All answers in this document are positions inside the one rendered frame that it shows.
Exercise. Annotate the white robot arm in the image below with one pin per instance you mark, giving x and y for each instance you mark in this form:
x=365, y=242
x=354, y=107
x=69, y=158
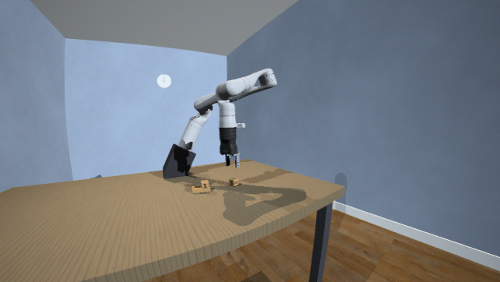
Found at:
x=233, y=89

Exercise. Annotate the small tan wooden cube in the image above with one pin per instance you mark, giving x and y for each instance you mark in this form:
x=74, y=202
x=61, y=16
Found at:
x=233, y=181
x=205, y=184

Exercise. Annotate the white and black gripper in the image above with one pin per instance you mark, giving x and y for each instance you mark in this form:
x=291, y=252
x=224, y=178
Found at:
x=227, y=130

